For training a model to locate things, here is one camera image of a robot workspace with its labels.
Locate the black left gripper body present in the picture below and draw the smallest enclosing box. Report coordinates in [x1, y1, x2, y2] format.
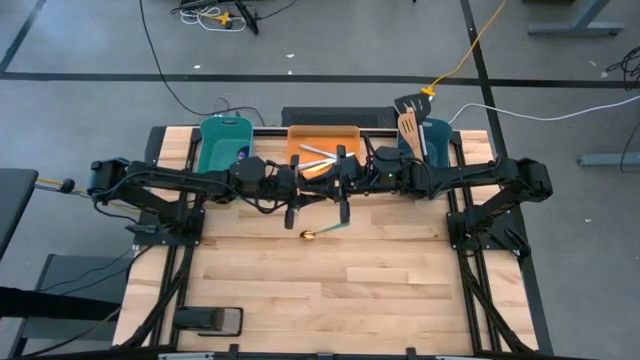
[268, 153, 301, 231]

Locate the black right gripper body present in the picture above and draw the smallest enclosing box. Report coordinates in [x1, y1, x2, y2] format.
[336, 144, 389, 225]

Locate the gold spoon green handle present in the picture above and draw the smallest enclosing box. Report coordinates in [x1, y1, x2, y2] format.
[299, 223, 350, 242]

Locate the steel table knife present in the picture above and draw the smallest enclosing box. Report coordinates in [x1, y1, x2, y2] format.
[298, 143, 337, 157]

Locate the slotted wooden spatula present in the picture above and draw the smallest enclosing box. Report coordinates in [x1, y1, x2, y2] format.
[397, 106, 425, 162]

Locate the black slotted spatula steel handle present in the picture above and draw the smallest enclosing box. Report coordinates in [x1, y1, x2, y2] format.
[393, 93, 434, 159]

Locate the orange plastic tray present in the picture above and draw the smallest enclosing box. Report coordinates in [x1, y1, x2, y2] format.
[286, 124, 362, 181]

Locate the black vented computer case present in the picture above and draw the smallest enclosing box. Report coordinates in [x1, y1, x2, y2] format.
[281, 106, 399, 129]

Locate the green plastic bin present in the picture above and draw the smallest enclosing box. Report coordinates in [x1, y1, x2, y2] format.
[194, 115, 255, 176]

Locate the blue plastic bin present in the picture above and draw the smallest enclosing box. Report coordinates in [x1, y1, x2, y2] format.
[396, 117, 454, 169]

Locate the black stand on floor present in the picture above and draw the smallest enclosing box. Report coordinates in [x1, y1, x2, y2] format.
[233, 0, 260, 35]

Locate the grey low shelf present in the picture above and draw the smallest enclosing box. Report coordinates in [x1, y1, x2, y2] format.
[7, 253, 134, 360]

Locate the black flat bar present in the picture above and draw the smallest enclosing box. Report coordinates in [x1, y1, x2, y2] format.
[0, 285, 121, 321]

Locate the grey desk foot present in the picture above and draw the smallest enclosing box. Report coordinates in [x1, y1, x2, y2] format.
[577, 152, 640, 168]

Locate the black side table top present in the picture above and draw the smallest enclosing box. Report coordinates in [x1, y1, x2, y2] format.
[0, 168, 40, 261]

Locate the grey desk leg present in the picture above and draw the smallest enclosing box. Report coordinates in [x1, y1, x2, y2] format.
[527, 0, 626, 37]

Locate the black left wrist camera cable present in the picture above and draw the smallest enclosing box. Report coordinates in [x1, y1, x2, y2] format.
[248, 189, 282, 216]

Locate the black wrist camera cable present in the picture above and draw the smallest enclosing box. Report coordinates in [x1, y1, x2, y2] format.
[248, 189, 282, 216]
[362, 133, 382, 167]

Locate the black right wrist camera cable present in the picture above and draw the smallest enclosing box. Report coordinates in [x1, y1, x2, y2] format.
[362, 133, 382, 167]

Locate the yellow extension cable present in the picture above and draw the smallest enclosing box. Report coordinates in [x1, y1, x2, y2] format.
[421, 0, 509, 98]

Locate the black table-level camera mount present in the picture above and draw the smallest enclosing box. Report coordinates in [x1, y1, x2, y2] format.
[172, 305, 245, 337]

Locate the black aluminium table frame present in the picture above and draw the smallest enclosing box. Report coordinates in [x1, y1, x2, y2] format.
[112, 124, 554, 360]

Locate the coiled white cable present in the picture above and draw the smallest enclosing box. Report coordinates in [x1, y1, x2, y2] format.
[178, 5, 248, 33]

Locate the long black floor cable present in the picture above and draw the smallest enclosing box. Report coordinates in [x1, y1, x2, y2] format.
[138, 0, 266, 126]

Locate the white floor cable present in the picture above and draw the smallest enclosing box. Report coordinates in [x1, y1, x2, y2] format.
[448, 94, 640, 125]

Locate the yellow cable with black sleeve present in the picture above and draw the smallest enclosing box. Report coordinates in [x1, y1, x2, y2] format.
[34, 177, 91, 195]

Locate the black cable bundle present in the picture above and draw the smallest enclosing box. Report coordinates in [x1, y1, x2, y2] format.
[605, 45, 640, 91]

